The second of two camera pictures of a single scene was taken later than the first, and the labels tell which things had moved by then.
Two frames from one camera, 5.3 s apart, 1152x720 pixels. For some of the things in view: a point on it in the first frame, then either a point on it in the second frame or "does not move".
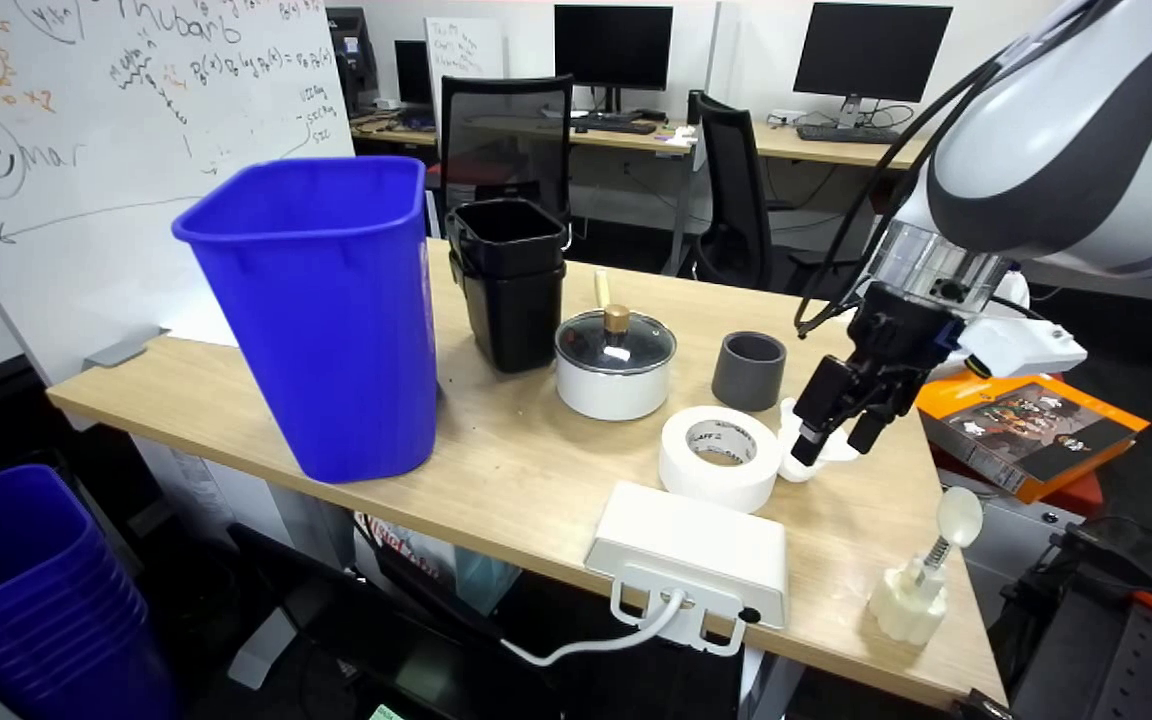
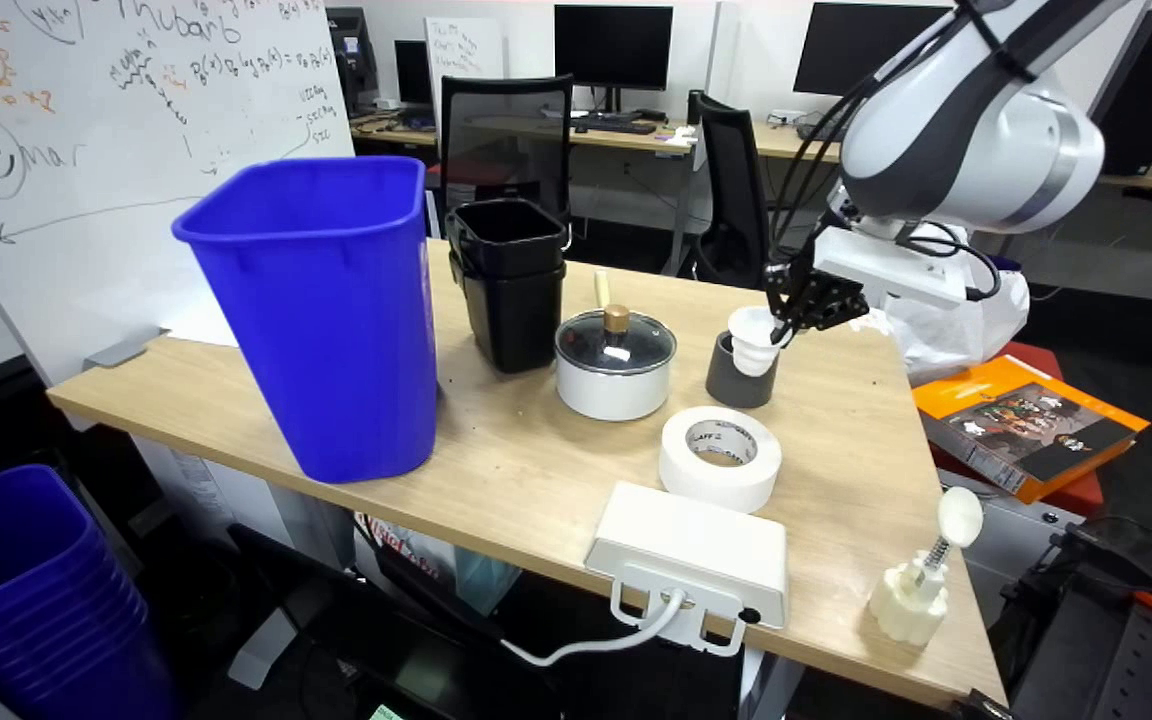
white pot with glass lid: x=612 y=365 does not move
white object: x=833 y=445 -> x=751 y=341
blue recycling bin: x=331 y=282 does not move
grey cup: x=751 y=369 does not move
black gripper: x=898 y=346 -> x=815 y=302
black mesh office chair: x=507 y=138 does not move
